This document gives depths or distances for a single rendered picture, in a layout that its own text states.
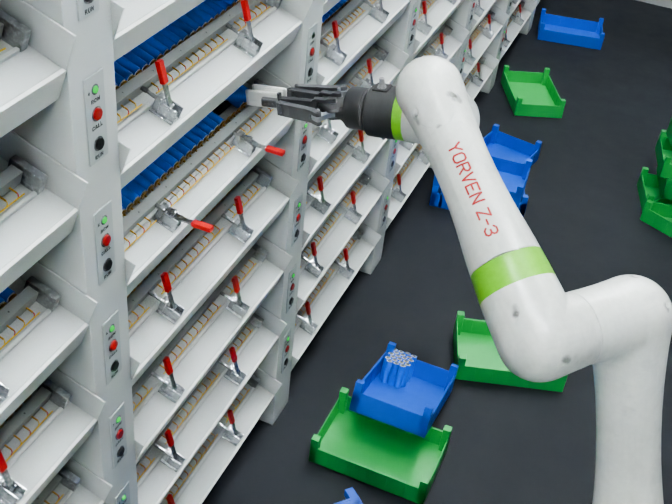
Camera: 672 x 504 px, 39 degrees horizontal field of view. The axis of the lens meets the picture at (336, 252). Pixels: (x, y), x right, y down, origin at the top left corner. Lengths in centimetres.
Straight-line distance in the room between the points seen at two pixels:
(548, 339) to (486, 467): 116
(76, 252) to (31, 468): 34
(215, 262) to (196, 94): 40
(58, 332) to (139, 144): 29
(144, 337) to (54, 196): 44
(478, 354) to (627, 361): 131
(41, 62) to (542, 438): 177
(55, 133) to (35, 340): 30
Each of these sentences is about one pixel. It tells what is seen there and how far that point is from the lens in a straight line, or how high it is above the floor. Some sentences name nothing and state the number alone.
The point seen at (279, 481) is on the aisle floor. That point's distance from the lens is 233.
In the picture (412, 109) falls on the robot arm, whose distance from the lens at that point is 147.
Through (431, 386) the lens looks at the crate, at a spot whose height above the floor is 1.
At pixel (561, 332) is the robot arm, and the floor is 98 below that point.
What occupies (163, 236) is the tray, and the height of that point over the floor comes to 91.
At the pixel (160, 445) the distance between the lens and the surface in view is 196.
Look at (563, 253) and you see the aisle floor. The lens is 320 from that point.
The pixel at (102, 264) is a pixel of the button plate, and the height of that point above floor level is 98.
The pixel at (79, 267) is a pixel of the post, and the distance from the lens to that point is 132.
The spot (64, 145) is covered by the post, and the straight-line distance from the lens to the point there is 121.
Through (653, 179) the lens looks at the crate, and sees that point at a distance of 368.
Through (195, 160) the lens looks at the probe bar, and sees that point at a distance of 163.
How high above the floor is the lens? 181
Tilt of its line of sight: 37 degrees down
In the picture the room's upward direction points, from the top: 7 degrees clockwise
